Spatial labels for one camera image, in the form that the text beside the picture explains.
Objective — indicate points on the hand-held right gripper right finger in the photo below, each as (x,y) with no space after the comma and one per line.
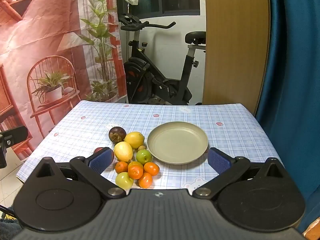
(219,162)

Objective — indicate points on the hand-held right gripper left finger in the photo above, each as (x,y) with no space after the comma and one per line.
(101,161)

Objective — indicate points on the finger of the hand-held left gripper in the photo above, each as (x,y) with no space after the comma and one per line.
(15,135)

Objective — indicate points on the red apple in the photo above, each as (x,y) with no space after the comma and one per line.
(98,150)

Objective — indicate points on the orange tangerine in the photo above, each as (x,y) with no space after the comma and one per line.
(151,169)
(121,167)
(145,180)
(135,170)

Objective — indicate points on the purple mangosteen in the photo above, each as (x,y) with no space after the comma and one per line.
(117,134)

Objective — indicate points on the yellow lemon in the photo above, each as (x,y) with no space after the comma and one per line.
(123,151)
(135,139)

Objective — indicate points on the beige round plate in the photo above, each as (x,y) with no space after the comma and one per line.
(177,142)

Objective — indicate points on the blue checked tablecloth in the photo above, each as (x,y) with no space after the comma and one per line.
(225,135)

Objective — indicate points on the yellowish green apple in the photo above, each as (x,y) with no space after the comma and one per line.
(123,180)

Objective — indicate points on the small brown longan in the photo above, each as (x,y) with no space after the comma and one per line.
(141,148)

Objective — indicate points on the bright green apple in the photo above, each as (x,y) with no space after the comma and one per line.
(143,156)

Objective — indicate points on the dark fuzzy rug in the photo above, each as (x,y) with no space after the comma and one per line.
(8,230)

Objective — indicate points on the black exercise bike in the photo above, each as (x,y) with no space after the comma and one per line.
(160,80)

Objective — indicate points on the blue curtain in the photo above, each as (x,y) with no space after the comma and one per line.
(292,92)

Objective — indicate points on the printed backdrop cloth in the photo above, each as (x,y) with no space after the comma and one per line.
(50,30)

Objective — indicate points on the wooden panel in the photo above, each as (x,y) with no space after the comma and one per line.
(237,42)

